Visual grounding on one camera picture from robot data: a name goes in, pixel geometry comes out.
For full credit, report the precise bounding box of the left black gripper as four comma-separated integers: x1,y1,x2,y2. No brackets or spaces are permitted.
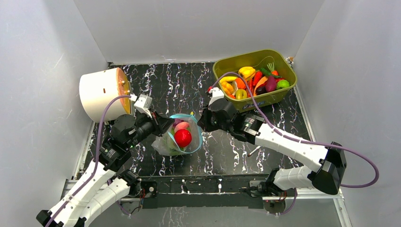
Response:
127,108,175,149

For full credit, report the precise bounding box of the purple toy onion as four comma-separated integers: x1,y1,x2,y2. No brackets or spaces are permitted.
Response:
173,118,184,127

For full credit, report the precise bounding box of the pink toy peach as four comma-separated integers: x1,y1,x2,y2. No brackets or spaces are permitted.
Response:
174,122,190,132

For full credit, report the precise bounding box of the green toy leaf vegetable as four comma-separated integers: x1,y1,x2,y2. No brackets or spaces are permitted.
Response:
166,128,182,156

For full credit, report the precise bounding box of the red toy apple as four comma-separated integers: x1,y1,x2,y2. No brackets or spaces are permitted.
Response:
174,130,192,148

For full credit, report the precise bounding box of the clear zip top bag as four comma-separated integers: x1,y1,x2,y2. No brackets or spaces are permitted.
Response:
151,113,203,156

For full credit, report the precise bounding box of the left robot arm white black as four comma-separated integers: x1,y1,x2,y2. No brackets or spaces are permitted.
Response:
36,112,174,227

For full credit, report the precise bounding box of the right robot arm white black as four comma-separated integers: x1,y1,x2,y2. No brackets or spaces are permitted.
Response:
198,98,347,196

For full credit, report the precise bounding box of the orange toy tangerine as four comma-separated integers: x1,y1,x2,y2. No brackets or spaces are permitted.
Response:
235,78,247,90

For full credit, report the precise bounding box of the yellow toy banana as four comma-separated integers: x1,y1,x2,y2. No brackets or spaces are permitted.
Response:
219,76,237,83

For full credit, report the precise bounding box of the dark purple toy eggplant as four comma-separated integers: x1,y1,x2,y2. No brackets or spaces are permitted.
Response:
255,85,267,96

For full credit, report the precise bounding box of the yellow toy bell pepper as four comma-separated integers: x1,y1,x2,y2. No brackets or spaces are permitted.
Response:
238,66,256,81

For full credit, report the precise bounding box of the red white marker pen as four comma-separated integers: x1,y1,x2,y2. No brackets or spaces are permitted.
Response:
247,146,261,157

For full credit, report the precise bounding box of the red toy chili pepper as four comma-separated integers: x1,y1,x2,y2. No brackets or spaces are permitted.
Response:
253,71,263,87

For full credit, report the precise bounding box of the olive green plastic bin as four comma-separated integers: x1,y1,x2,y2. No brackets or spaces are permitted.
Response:
213,49,297,112

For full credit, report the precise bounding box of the lime green toy fruit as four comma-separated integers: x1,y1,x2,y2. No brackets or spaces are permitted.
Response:
276,79,290,90

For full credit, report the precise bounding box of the orange toy carrot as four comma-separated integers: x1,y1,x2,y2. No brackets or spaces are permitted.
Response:
267,62,279,78

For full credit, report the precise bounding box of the white cylindrical appliance orange lid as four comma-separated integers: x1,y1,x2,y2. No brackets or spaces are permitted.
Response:
78,68,131,123

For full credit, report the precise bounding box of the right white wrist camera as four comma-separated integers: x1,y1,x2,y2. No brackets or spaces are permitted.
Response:
207,87,225,105

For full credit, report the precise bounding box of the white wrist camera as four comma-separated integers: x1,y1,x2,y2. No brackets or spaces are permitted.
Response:
207,87,225,105
134,94,153,118

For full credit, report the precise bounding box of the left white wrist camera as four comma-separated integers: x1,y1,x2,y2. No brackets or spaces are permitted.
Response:
134,94,153,118

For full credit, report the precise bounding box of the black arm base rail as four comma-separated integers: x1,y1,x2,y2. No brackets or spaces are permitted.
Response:
138,175,295,210

